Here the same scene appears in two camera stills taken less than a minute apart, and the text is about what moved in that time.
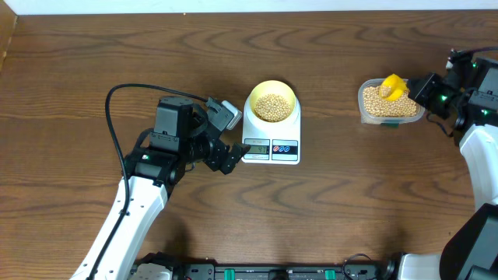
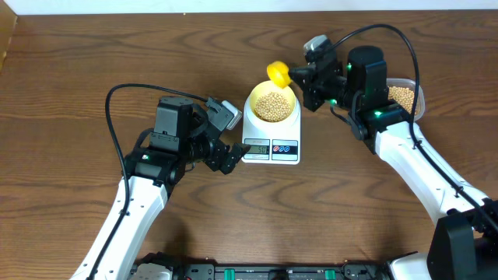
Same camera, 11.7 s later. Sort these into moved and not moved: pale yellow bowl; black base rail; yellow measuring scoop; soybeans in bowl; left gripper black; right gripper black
Moved: yellow measuring scoop; right gripper black
Not moved: pale yellow bowl; soybeans in bowl; black base rail; left gripper black
